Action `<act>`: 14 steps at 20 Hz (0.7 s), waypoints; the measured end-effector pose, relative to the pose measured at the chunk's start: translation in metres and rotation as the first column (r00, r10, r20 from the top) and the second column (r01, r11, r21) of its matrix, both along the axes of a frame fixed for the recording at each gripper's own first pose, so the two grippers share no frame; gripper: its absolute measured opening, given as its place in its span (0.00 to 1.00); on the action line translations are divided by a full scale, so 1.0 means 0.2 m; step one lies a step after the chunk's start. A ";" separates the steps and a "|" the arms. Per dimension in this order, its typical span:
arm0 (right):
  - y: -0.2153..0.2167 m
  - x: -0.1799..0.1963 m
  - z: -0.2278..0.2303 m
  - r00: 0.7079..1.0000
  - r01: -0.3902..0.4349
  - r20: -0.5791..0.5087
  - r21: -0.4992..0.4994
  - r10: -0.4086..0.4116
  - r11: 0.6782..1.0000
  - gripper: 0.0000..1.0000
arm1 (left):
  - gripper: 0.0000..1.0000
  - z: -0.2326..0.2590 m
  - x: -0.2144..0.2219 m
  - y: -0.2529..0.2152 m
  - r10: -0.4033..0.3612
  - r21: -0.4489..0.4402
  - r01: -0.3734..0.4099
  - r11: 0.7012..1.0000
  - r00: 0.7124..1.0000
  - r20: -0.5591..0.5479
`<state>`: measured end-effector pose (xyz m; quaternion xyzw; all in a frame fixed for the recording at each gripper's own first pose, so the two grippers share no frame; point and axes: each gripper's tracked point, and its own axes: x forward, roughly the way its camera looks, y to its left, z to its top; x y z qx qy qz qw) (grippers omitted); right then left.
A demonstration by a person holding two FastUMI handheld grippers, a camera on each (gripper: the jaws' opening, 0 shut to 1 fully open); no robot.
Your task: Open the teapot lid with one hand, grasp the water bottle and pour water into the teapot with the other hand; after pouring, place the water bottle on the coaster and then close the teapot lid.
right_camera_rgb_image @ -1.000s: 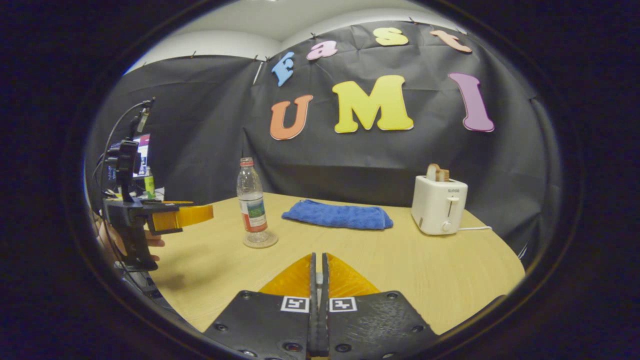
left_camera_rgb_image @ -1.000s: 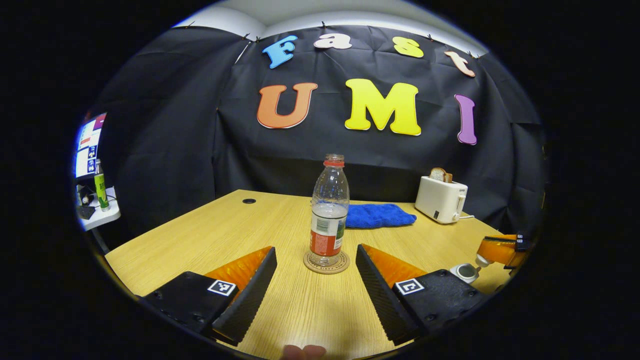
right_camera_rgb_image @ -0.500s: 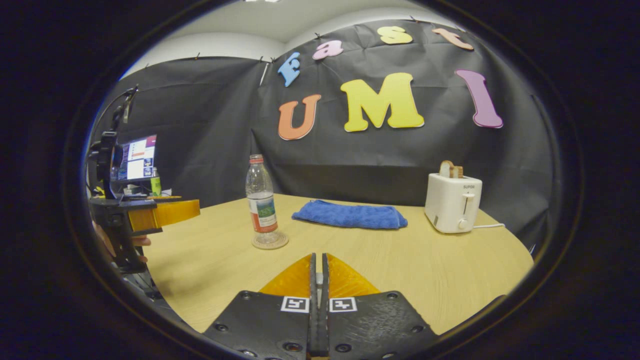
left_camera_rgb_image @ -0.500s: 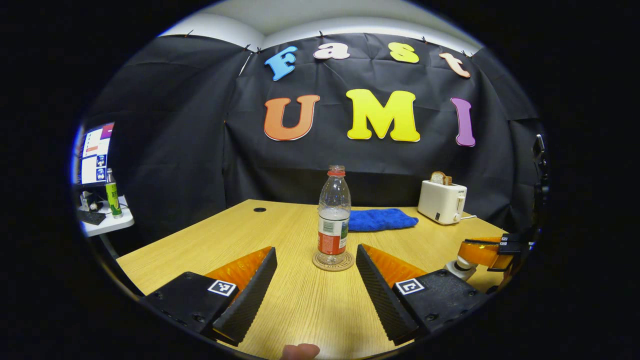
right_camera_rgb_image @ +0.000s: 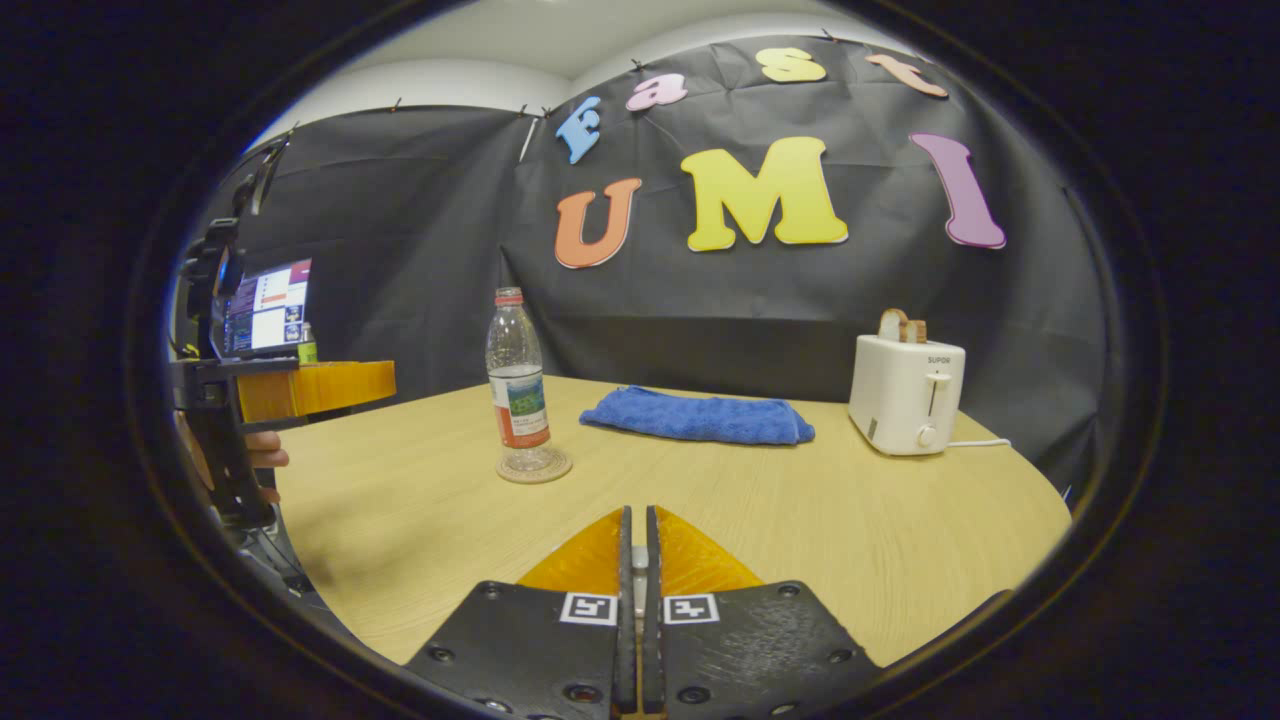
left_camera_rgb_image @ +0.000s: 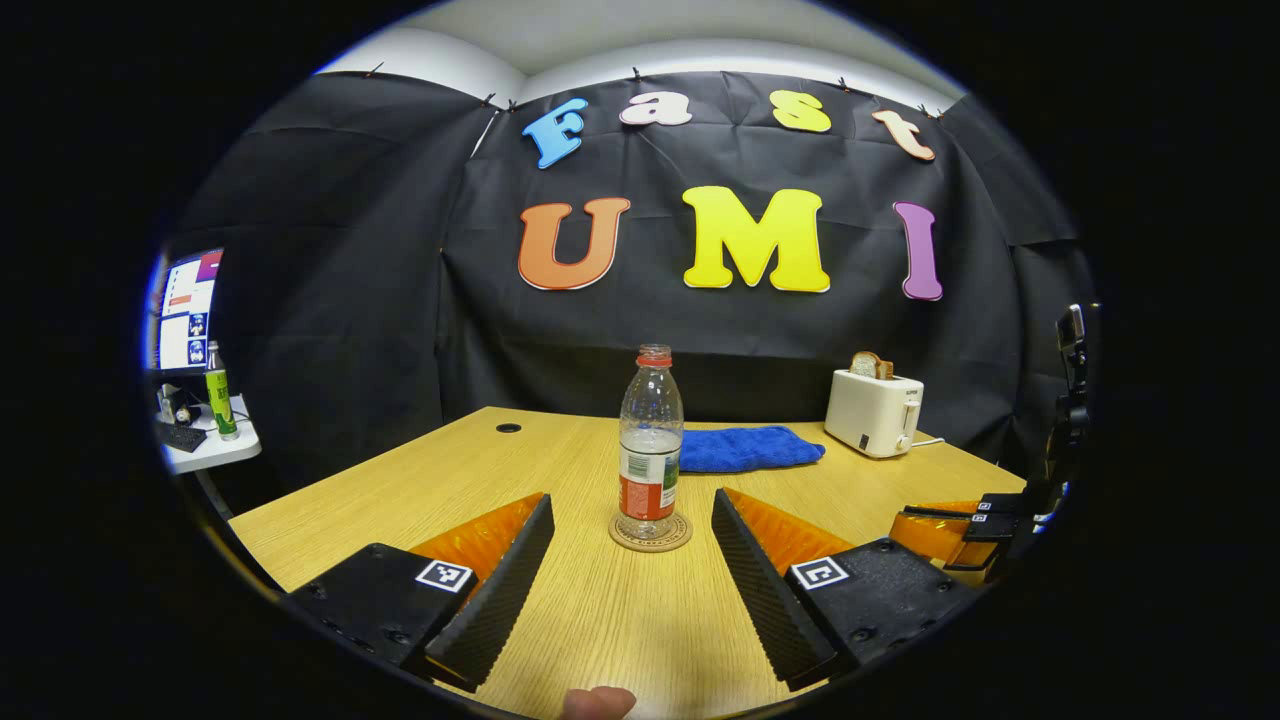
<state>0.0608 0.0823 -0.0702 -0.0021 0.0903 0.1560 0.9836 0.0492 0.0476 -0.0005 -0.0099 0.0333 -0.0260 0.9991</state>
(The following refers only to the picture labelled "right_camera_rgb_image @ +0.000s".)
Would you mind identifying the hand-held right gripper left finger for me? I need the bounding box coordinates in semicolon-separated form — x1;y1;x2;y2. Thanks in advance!
405;505;637;720

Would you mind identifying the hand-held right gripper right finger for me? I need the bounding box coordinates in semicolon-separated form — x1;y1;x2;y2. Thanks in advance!
645;505;884;720

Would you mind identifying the round coaster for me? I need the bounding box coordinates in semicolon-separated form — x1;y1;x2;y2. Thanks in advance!
495;446;574;486

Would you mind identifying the clear plastic water bottle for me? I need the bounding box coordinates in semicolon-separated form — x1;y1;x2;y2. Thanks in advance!
485;288;554;477

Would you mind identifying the computer monitor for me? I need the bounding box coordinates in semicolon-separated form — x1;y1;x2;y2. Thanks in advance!
221;258;314;357

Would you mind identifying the blue folded towel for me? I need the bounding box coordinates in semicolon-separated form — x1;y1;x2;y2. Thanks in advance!
579;385;817;447

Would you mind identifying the white toaster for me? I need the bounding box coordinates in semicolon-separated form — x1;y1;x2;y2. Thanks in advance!
847;334;968;458

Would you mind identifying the bread slice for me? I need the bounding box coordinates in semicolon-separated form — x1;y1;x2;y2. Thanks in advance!
878;308;929;345

